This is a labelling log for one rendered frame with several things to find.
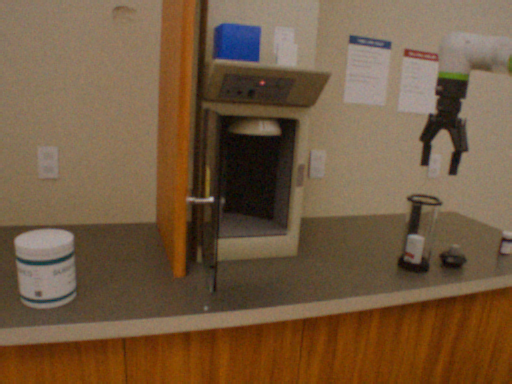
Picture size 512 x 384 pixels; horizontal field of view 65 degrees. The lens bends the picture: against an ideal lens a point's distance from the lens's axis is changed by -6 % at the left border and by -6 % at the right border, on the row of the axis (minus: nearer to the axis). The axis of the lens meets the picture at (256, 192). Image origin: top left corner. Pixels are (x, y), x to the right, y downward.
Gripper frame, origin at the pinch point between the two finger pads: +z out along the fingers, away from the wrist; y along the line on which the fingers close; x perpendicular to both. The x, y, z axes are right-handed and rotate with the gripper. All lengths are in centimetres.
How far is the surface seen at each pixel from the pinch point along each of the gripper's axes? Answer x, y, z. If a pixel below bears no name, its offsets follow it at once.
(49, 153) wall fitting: -115, -57, 10
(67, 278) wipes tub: -104, 6, 27
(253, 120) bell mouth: -55, -18, -8
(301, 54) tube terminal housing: -43, -16, -28
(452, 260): 7.3, 6.6, 29.2
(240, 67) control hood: -64, -4, -23
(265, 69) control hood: -57, -4, -23
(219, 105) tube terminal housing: -66, -15, -12
